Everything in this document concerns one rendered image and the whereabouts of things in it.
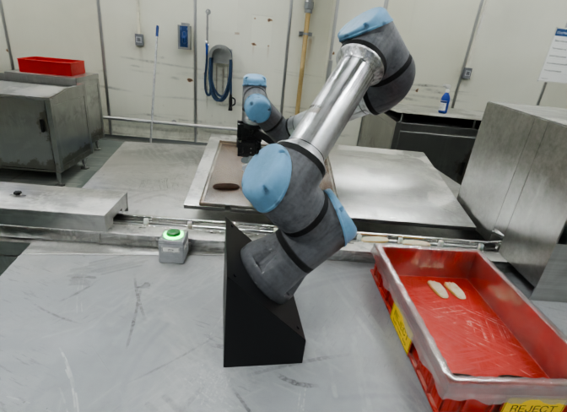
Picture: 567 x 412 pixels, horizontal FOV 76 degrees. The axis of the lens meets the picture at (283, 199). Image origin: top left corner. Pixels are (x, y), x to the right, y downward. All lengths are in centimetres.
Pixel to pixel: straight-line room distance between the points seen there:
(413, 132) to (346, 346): 226
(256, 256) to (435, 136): 243
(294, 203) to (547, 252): 80
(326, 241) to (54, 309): 65
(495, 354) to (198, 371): 67
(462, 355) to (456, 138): 230
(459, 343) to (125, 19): 473
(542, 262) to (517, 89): 455
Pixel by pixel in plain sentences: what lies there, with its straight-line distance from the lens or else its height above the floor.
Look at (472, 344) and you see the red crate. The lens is 103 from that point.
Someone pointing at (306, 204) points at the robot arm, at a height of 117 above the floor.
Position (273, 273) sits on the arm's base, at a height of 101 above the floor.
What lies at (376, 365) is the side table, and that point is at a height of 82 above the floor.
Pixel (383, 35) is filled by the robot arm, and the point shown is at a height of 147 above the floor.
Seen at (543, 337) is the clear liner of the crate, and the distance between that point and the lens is 104.
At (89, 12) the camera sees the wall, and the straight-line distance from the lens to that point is 523.
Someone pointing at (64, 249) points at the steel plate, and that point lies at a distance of 125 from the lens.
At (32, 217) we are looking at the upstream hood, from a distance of 130.
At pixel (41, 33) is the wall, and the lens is 550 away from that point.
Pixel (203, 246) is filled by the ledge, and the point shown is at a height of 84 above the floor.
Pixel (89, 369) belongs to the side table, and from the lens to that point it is 87.
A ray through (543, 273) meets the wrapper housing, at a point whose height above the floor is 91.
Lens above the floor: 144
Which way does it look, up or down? 24 degrees down
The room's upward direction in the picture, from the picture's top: 6 degrees clockwise
